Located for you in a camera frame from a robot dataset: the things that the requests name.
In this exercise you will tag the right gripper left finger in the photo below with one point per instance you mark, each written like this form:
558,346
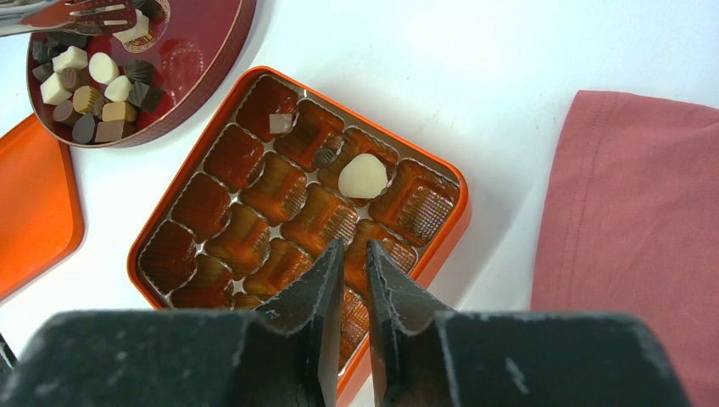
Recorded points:
283,353

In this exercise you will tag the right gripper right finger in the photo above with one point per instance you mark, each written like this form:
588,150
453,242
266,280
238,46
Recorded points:
423,353

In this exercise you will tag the orange compartment chocolate box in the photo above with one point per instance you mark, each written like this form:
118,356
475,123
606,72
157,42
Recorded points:
248,211

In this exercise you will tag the white rounded chocolate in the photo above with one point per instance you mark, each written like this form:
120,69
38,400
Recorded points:
364,177

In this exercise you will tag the dark ribbed chocolate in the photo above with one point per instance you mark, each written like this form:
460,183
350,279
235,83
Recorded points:
323,157

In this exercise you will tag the metal serving tongs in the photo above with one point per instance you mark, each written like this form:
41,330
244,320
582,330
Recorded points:
85,17

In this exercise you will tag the white oval chocolate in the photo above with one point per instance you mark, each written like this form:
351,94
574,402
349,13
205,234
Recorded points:
102,68
119,89

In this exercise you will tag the brown oval chocolate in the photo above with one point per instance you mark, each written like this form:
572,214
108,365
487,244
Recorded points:
65,114

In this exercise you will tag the white square chocolate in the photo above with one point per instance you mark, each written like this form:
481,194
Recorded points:
73,57
53,92

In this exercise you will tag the pink cloth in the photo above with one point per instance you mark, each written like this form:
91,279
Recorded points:
630,224

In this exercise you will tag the orange box lid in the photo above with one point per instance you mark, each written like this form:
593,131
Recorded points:
41,217

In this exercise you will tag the round dark red plate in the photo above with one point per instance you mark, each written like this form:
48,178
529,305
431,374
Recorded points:
192,49

